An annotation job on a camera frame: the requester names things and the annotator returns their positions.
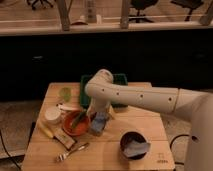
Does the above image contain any green vegetable on plate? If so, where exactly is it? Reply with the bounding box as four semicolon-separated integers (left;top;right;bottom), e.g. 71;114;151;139
71;111;86;129

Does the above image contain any white cup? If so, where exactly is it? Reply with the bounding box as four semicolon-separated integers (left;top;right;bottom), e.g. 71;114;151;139
44;106;61;124

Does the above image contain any black cable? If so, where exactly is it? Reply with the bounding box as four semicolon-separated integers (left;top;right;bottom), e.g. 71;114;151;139
169;133;189;166
0;129;22;171

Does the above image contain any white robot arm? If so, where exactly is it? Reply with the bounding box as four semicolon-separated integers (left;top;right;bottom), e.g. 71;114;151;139
85;69;213;171

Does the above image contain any dark metal cup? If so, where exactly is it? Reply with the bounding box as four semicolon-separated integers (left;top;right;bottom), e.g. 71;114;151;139
120;131;147;160

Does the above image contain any blue sponge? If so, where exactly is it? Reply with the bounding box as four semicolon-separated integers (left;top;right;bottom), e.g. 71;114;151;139
90;112;108;136

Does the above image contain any black cable right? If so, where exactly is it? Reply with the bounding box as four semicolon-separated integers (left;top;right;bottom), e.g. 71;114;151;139
169;133;189;166

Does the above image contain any brown wooden block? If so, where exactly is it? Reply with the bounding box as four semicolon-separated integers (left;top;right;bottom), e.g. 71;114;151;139
54;129;76;150

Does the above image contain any green tray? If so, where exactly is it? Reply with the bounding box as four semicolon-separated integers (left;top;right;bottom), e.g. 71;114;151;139
79;73;128;109

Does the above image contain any black cable left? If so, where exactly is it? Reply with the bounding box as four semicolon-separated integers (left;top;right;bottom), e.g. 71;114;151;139
0;129;22;171

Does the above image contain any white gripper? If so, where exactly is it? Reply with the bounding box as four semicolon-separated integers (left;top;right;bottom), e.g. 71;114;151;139
87;98;111;119

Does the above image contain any yellow banana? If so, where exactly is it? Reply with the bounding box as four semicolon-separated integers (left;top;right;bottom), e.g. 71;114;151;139
38;120;54;139

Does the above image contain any grey cloth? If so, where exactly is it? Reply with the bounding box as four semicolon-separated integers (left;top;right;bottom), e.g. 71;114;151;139
123;140;151;158

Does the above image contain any metal fork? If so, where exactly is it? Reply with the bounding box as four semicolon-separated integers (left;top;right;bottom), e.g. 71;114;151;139
54;143;89;163

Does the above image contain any orange plate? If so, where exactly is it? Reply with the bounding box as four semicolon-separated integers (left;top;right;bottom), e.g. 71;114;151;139
62;111;90;136

